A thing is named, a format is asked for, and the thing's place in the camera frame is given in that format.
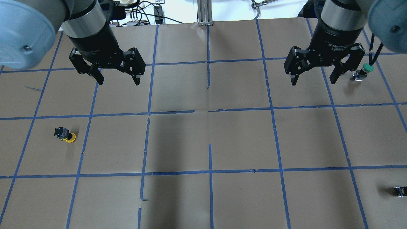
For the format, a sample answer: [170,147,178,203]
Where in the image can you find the black power adapter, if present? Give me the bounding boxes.
[154,5,164,24]

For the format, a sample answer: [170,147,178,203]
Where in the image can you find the yellow push button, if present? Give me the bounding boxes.
[54,127,77,142]

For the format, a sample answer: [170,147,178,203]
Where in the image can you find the aluminium frame post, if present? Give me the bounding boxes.
[197,0,213,26]

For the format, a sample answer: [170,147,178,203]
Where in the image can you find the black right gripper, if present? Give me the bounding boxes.
[284,19,365,86]

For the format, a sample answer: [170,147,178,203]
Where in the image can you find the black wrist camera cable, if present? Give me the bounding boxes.
[368,33,384,66]

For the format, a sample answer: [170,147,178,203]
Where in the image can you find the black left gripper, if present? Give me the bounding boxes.
[68,25,146,86]

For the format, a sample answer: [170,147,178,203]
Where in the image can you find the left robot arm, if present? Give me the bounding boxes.
[0,0,146,85]

